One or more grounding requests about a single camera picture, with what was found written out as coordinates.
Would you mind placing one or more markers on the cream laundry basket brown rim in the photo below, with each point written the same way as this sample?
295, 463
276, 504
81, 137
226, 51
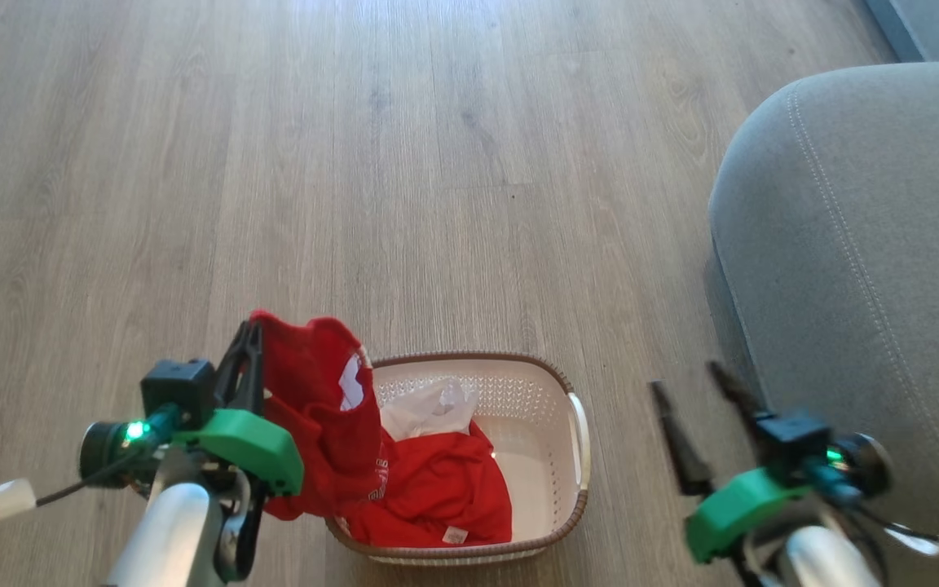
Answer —
539, 456

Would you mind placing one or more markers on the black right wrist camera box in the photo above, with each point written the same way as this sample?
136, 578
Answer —
792, 437

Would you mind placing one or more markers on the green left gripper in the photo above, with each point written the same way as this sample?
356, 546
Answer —
245, 444

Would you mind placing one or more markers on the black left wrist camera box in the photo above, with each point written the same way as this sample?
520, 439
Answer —
178, 390

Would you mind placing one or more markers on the red t-shirt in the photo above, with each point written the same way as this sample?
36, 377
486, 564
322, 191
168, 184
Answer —
441, 497
323, 424

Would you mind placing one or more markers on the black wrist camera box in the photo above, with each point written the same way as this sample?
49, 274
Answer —
792, 437
178, 390

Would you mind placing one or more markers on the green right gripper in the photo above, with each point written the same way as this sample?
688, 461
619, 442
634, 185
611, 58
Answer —
734, 509

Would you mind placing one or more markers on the white garment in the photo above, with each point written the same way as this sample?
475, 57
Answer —
429, 409

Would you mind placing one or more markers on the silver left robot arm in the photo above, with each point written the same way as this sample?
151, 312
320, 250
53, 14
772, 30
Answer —
166, 534

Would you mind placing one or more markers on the grey sofa section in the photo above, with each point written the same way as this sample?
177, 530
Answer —
938, 24

